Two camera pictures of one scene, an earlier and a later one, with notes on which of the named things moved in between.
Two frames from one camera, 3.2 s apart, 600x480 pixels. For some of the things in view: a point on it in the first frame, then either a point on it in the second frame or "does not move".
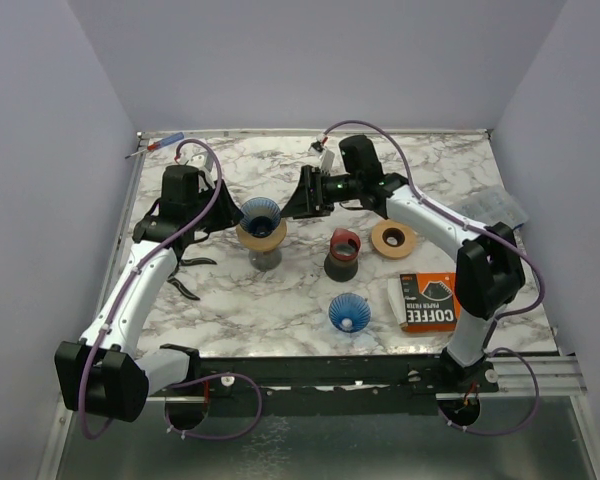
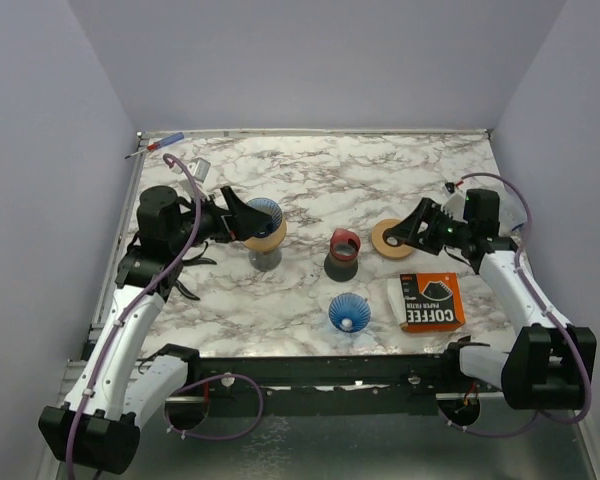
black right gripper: (309, 200) → (428, 211)
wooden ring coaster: (393, 239) does not move
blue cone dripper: (261, 216) does not move
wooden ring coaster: (263, 244) does not move
